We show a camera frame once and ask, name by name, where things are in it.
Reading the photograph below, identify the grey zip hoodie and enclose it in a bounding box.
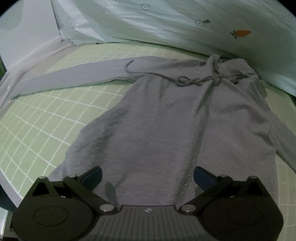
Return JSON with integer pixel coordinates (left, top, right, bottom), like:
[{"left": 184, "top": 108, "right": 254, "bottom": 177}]
[{"left": 12, "top": 55, "right": 295, "bottom": 206}]

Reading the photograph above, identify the green grid mat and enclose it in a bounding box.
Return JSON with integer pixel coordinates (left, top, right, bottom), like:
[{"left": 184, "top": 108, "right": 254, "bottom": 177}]
[{"left": 0, "top": 41, "right": 296, "bottom": 241}]

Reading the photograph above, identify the clear plastic storage bag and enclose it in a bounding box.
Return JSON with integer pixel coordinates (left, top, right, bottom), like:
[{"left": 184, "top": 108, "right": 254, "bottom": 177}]
[{"left": 1, "top": 36, "right": 78, "bottom": 110}]

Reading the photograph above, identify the pale green carrot print quilt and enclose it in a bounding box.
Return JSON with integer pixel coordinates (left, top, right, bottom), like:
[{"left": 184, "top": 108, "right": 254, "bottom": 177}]
[{"left": 52, "top": 1, "right": 295, "bottom": 95}]

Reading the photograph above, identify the pale blue pillow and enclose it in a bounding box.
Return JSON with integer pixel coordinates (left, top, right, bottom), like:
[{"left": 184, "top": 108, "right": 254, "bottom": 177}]
[{"left": 1, "top": 1, "right": 60, "bottom": 70}]

